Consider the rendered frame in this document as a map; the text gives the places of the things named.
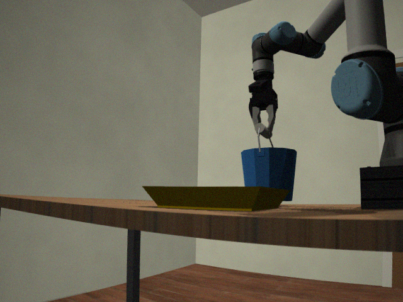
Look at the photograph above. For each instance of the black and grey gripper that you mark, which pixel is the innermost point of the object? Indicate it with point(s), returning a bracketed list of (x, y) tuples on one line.
[(266, 100)]

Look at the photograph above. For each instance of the yellow square tray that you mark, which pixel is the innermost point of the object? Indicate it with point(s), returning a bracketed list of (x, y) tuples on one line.
[(236, 198)]

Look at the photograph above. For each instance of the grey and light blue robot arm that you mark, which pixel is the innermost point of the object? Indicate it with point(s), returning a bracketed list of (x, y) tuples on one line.
[(367, 85)]

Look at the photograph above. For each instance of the blue pail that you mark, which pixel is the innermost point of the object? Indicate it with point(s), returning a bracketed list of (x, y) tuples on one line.
[(269, 167)]

